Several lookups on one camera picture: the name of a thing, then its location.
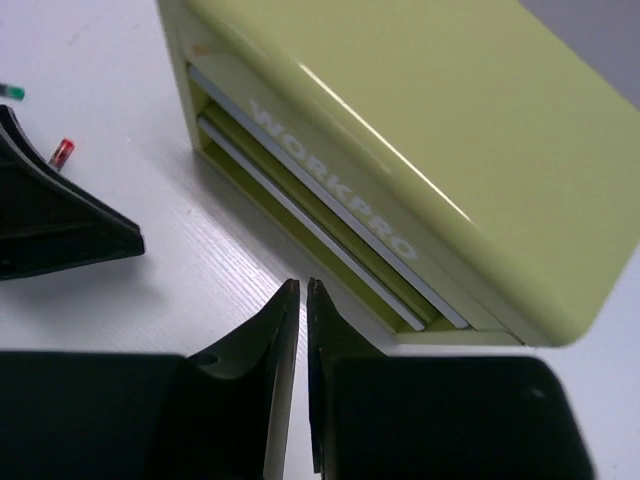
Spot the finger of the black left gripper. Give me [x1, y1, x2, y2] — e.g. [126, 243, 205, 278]
[1, 105, 145, 281]

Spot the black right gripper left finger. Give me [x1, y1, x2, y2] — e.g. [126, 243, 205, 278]
[1, 279, 300, 479]

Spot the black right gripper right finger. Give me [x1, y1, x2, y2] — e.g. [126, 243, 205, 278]
[306, 279, 595, 479]

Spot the red refill pen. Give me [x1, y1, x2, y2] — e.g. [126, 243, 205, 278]
[48, 138, 75, 170]

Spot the green metal tool chest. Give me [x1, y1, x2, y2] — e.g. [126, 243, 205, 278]
[158, 1, 639, 347]

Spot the green refill pen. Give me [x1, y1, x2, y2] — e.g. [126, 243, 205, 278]
[0, 83, 25, 101]

